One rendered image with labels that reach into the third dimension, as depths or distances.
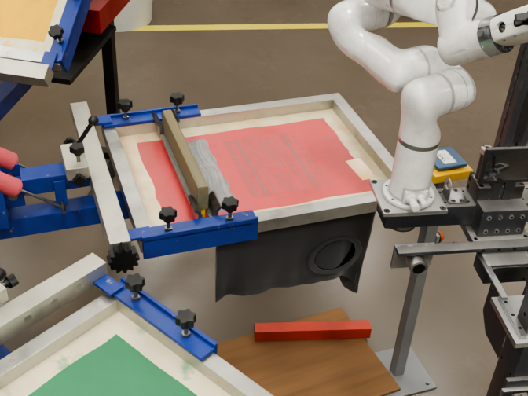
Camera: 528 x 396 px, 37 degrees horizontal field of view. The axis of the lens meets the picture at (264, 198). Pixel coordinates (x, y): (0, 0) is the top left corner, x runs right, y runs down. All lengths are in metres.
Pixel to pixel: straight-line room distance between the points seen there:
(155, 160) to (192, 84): 2.43
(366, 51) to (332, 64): 3.18
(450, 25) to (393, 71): 0.25
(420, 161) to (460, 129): 2.72
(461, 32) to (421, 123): 0.26
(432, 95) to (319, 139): 0.76
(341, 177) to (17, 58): 1.03
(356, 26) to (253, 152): 0.63
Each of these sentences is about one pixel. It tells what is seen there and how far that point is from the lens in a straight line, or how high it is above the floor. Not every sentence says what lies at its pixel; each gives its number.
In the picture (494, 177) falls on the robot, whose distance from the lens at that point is 1.91.
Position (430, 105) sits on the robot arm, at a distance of 1.73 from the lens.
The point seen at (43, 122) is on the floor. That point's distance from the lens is 4.39.
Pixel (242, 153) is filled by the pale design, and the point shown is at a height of 0.96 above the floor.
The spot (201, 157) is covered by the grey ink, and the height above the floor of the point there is 0.96.
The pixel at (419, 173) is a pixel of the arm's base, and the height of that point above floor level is 1.23.
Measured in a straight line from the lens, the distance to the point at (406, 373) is 3.03.
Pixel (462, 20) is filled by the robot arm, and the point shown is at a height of 1.63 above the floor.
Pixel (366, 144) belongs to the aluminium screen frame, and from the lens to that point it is 2.39.
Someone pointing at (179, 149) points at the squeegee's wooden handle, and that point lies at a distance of 2.16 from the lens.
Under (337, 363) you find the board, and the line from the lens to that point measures 3.00.
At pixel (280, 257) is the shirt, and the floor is 0.78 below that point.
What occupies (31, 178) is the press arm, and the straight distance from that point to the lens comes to 2.12.
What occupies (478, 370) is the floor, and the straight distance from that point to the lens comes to 3.13.
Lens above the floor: 2.24
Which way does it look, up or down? 36 degrees down
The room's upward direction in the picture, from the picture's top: 4 degrees clockwise
